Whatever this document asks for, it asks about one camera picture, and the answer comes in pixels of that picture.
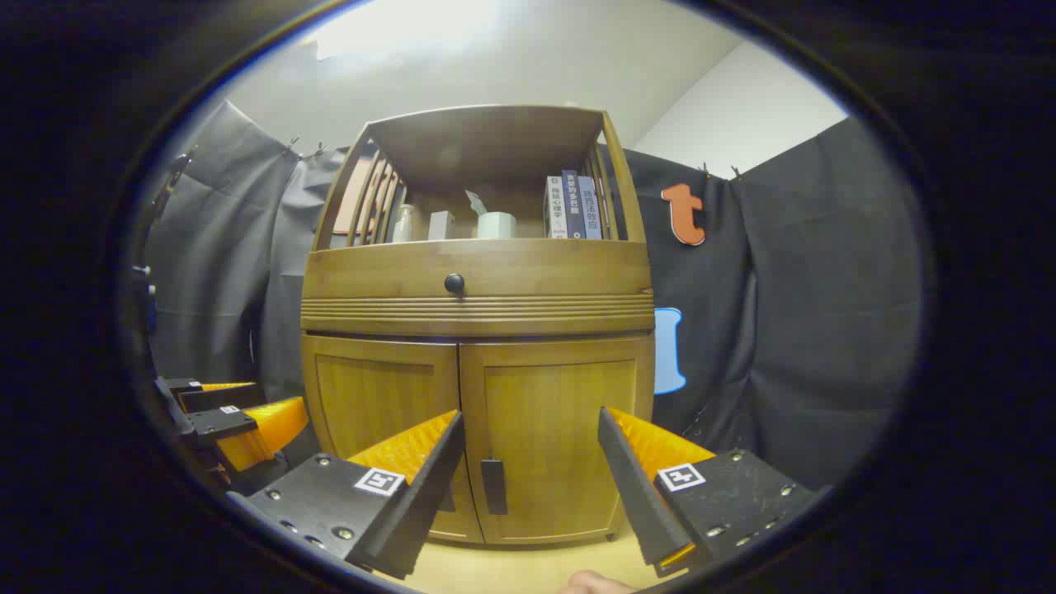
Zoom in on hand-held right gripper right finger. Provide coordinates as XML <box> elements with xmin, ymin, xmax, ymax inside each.
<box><xmin>597</xmin><ymin>406</ymin><xmax>832</xmax><ymax>578</ymax></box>

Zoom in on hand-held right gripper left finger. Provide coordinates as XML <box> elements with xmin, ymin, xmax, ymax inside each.
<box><xmin>227</xmin><ymin>410</ymin><xmax>465</xmax><ymax>580</ymax></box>

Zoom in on wooden shoe cabinet door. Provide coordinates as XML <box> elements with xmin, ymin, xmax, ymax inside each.
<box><xmin>302</xmin><ymin>334</ymin><xmax>483</xmax><ymax>544</ymax></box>
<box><xmin>459</xmin><ymin>337</ymin><xmax>657</xmax><ymax>547</ymax></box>

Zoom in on wooden double-door shoe cabinet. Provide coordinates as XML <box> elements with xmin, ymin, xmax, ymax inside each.
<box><xmin>299</xmin><ymin>105</ymin><xmax>657</xmax><ymax>547</ymax></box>

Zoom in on wooden cabinet drawer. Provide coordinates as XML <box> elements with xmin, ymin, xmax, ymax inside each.
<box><xmin>302</xmin><ymin>239</ymin><xmax>655</xmax><ymax>299</ymax></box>

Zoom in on black backdrop cloth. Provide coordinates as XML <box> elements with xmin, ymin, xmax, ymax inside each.
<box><xmin>144</xmin><ymin>99</ymin><xmax>925</xmax><ymax>489</ymax></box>

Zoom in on navy spine book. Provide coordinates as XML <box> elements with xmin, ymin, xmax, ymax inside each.
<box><xmin>562</xmin><ymin>170</ymin><xmax>586</xmax><ymax>240</ymax></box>

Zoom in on white spine book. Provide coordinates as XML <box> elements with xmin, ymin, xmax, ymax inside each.
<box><xmin>545</xmin><ymin>176</ymin><xmax>570</xmax><ymax>240</ymax></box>

